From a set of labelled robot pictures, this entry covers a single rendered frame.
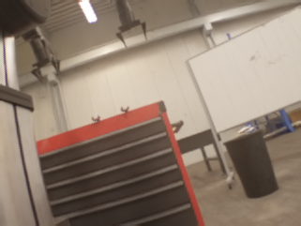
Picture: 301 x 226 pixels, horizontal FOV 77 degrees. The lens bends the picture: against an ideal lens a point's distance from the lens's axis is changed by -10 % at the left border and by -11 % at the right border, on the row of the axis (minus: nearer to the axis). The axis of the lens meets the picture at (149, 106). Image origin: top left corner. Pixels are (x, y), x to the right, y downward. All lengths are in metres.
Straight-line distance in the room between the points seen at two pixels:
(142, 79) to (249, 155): 7.92
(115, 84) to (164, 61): 2.49
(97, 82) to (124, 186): 9.15
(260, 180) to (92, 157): 1.68
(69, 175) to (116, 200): 0.24
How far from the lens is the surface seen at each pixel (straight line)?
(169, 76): 9.63
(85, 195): 1.01
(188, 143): 4.06
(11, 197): 0.30
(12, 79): 0.39
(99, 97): 9.71
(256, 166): 2.21
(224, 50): 3.30
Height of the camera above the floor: 0.70
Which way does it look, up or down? 14 degrees up
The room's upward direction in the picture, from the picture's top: 18 degrees counter-clockwise
